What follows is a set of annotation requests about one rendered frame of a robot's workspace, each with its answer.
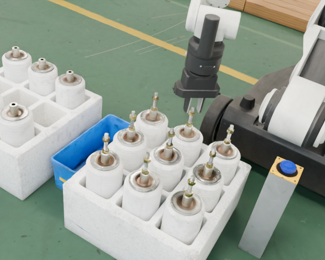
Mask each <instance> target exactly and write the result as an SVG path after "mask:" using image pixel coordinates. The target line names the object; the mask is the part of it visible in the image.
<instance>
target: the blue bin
mask: <svg viewBox="0 0 325 260"><path fill-rule="evenodd" d="M129 125H130V123H129V122H127V121H124V120H122V119H120V118H118V117H116V116H114V115H107V116H106V117H104V118H103V119H102V120H100V121H99V122H98V123H96V124H95V125H94V126H92V127H91V128H89V129H88V130H87V131H85V132H84V133H82V134H81V135H80V136H78V137H77V138H76V139H74V140H73V141H72V142H70V143H69V144H68V145H66V146H65V147H64V148H62V149H61V150H60V151H58V152H57V153H56V154H54V155H53V156H52V157H51V162H52V163H53V168H54V175H55V183H56V187H58V188H59V189H61V190H63V184H64V183H65V182H66V181H67V180H68V179H70V178H71V177H72V176H73V175H74V174H75V173H76V172H78V171H79V170H80V169H81V168H82V167H83V166H85V165H86V161H87V158H88V157H89V156H90V155H91V154H92V153H94V152H96V151H100V150H102V148H103V147H104V142H103V136H104V134H105V133H108V134H109V135H108V136H109V137H110V142H109V143H108V145H109V144H110V143H112V142H113V137H114V135H115V134H116V133H117V132H118V131H120V130H122V129H125V128H128V126H129Z"/></svg>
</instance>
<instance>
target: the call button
mask: <svg viewBox="0 0 325 260"><path fill-rule="evenodd" d="M280 168H281V170H282V171H283V172H284V173H287V174H292V173H294V172H295V171H296V169H297V166H296V165H295V164H294V163H293V162H292V161H289V160H283V161H281V163H280Z"/></svg>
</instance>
